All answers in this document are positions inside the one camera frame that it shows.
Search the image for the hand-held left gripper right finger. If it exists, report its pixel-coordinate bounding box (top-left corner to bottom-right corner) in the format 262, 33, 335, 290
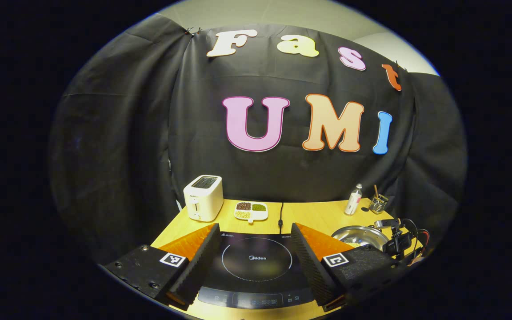
291, 222, 406, 312

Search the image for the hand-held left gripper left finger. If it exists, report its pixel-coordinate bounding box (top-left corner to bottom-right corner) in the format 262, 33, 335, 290
104, 223, 221, 311

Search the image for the stainless steel pot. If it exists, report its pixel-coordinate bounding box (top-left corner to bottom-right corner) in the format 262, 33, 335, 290
331, 225, 392, 252

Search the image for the black induction cooktop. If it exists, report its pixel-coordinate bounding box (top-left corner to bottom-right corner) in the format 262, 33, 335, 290
197, 231, 316, 310

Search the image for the small glass jar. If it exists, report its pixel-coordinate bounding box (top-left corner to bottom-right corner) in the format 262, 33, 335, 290
368, 193, 389, 215

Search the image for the white toaster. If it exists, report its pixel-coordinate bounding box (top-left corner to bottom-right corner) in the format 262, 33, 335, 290
183, 175, 224, 222

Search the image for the small clear bottle white label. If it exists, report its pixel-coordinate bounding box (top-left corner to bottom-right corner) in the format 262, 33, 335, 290
344, 184, 364, 216

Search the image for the white divided dish of beans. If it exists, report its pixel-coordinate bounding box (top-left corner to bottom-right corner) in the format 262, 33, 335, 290
234, 201, 269, 224

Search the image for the black backdrop cloth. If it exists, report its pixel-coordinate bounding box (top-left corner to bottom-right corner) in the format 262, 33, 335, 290
49, 13, 468, 267

